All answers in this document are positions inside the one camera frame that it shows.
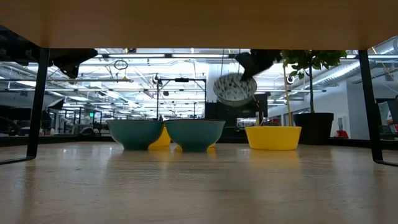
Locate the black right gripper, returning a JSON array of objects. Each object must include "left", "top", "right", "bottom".
[{"left": 234, "top": 49, "right": 283, "bottom": 82}]

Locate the white bowl black pattern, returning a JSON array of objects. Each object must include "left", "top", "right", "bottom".
[{"left": 213, "top": 72, "right": 258, "bottom": 108}]

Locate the yellow plastic bowl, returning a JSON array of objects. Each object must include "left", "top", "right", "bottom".
[
  {"left": 244, "top": 125, "right": 302, "bottom": 151},
  {"left": 148, "top": 126, "right": 216, "bottom": 150}
]

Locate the teal ceramic bowl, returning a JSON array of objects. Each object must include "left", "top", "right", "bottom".
[
  {"left": 106, "top": 119, "right": 165, "bottom": 151},
  {"left": 164, "top": 118, "right": 226, "bottom": 153}
]

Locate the black metal shelf leg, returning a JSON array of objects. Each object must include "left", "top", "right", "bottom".
[
  {"left": 358, "top": 49, "right": 398, "bottom": 167},
  {"left": 0, "top": 48, "right": 50, "bottom": 166}
]

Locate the yellow upright pole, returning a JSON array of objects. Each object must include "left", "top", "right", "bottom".
[{"left": 282, "top": 60, "right": 294, "bottom": 127}]

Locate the black box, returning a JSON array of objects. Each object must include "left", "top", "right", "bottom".
[{"left": 204, "top": 101, "right": 228, "bottom": 119}]

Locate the green potted tree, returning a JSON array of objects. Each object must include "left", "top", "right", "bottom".
[{"left": 281, "top": 49, "right": 348, "bottom": 114}]

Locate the wooden overhead shelf board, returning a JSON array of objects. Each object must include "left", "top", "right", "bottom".
[{"left": 0, "top": 0, "right": 398, "bottom": 50}]

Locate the black plant pot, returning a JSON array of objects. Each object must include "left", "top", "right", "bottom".
[{"left": 292, "top": 112, "right": 335, "bottom": 146}]

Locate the person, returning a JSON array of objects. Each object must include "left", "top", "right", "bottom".
[{"left": 385, "top": 95, "right": 398, "bottom": 133}]

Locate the black hanging cable loop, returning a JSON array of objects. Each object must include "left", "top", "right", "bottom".
[{"left": 113, "top": 58, "right": 129, "bottom": 71}]

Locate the black metal frame stand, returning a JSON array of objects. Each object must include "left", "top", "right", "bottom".
[{"left": 156, "top": 77, "right": 207, "bottom": 121}]

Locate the dark wall screen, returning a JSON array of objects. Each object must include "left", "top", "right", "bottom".
[{"left": 375, "top": 98, "right": 398, "bottom": 125}]

